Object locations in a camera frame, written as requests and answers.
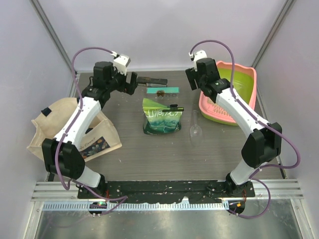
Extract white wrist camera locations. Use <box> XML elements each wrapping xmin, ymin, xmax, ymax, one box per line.
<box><xmin>189</xmin><ymin>50</ymin><xmax>207</xmax><ymax>70</ymax></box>
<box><xmin>113</xmin><ymin>54</ymin><xmax>131</xmax><ymax>76</ymax></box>

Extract aluminium frame rail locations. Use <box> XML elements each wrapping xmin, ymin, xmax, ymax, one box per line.
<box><xmin>31</xmin><ymin>180</ymin><xmax>304</xmax><ymax>215</ymax></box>

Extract cat litter granules pile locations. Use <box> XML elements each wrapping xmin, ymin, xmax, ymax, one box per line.
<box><xmin>207</xmin><ymin>98</ymin><xmax>217</xmax><ymax>106</ymax></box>

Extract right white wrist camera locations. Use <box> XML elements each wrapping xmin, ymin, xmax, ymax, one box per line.
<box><xmin>189</xmin><ymin>50</ymin><xmax>207</xmax><ymax>70</ymax></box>

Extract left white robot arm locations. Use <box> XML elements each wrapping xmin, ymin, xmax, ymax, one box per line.
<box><xmin>41</xmin><ymin>56</ymin><xmax>137</xmax><ymax>199</ymax></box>

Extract black bag clip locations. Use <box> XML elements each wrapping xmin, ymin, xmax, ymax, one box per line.
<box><xmin>162</xmin><ymin>105</ymin><xmax>184</xmax><ymax>112</ymax></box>

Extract pink green litter box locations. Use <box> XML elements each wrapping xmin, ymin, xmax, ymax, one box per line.
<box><xmin>199</xmin><ymin>61</ymin><xmax>257</xmax><ymax>126</ymax></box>

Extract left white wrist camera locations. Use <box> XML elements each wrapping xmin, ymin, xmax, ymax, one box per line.
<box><xmin>113</xmin><ymin>54</ymin><xmax>131</xmax><ymax>76</ymax></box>

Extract purple cable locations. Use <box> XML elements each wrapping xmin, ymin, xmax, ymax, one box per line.
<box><xmin>54</xmin><ymin>46</ymin><xmax>129</xmax><ymax>217</ymax></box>
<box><xmin>188</xmin><ymin>39</ymin><xmax>302</xmax><ymax>220</ymax></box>

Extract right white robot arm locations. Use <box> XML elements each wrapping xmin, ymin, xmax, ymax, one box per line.
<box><xmin>185</xmin><ymin>57</ymin><xmax>282</xmax><ymax>197</ymax></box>

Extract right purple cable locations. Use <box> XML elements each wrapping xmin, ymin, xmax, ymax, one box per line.
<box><xmin>188</xmin><ymin>39</ymin><xmax>302</xmax><ymax>220</ymax></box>

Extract clear plastic scoop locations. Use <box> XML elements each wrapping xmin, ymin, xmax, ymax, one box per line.
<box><xmin>189</xmin><ymin>110</ymin><xmax>203</xmax><ymax>146</ymax></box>

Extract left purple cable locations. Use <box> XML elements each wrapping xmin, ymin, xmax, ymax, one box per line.
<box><xmin>54</xmin><ymin>46</ymin><xmax>129</xmax><ymax>217</ymax></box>

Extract teal rectangular box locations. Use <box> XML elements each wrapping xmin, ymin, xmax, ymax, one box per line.
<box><xmin>146</xmin><ymin>87</ymin><xmax>179</xmax><ymax>94</ymax></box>

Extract green cat litter bag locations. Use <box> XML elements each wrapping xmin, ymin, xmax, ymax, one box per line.
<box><xmin>142</xmin><ymin>98</ymin><xmax>183</xmax><ymax>135</ymax></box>

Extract black rectangular box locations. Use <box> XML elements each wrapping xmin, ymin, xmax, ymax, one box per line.
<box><xmin>137</xmin><ymin>77</ymin><xmax>168</xmax><ymax>87</ymax></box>

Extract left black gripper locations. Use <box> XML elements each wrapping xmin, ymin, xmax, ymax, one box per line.
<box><xmin>106</xmin><ymin>63</ymin><xmax>137</xmax><ymax>95</ymax></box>

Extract beige canvas tote bag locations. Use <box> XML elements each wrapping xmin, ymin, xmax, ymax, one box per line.
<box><xmin>27</xmin><ymin>98</ymin><xmax>122</xmax><ymax>162</ymax></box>

